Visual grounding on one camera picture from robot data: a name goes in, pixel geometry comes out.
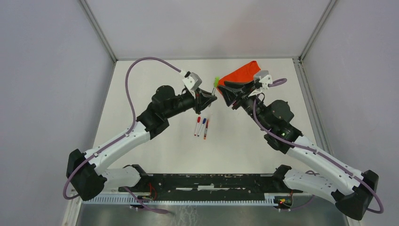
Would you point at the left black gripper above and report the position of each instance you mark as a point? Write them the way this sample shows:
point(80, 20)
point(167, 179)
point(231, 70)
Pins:
point(202, 100)

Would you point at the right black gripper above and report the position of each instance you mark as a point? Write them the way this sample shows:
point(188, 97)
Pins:
point(230, 93)

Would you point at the green pen cap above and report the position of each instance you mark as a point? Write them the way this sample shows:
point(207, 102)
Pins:
point(216, 81)

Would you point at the thin blue-tip pen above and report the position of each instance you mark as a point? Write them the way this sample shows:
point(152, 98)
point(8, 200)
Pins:
point(201, 128)

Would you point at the red orange pen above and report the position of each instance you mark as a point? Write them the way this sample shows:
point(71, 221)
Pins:
point(206, 127)

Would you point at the thin clear red-tip pen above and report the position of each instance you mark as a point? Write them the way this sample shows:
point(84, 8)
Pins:
point(196, 128)

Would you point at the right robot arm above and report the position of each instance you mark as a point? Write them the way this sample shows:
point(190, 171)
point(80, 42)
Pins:
point(349, 189)

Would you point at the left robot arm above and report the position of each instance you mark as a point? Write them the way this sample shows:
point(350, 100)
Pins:
point(86, 171)

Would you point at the folded orange cloth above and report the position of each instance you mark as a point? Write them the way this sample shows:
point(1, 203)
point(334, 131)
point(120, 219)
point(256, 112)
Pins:
point(243, 74)

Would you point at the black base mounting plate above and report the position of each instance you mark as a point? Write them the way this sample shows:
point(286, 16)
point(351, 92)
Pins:
point(209, 187)

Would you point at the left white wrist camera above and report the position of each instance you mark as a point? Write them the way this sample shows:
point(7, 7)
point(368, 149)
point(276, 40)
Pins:
point(190, 80)

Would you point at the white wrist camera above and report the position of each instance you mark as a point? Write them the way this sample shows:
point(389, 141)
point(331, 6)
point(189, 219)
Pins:
point(190, 80)
point(262, 81)

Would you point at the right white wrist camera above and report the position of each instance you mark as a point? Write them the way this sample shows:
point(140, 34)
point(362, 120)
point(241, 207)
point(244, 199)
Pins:
point(262, 81)

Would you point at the white slotted cable duct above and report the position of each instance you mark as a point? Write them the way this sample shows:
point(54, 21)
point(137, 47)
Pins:
point(127, 199)

